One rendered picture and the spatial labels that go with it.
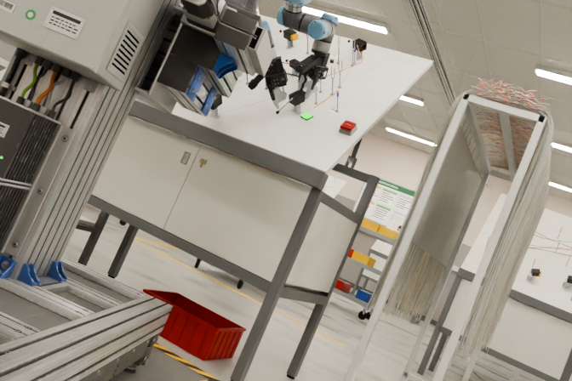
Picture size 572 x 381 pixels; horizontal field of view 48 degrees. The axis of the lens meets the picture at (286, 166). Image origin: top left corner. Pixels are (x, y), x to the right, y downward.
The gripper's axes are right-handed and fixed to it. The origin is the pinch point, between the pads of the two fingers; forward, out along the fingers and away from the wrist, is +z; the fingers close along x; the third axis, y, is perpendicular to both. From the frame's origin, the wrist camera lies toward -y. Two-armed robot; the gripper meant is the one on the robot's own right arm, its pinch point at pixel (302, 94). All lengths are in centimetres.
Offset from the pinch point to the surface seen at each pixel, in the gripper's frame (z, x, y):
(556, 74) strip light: 0, 80, 491
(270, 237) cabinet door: 47, -32, -31
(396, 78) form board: -14, -12, 47
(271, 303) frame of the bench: 66, -47, -38
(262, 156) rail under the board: 21.6, -12.3, -27.4
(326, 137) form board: 9.7, -22.3, -4.4
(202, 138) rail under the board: 26.5, 16.1, -34.8
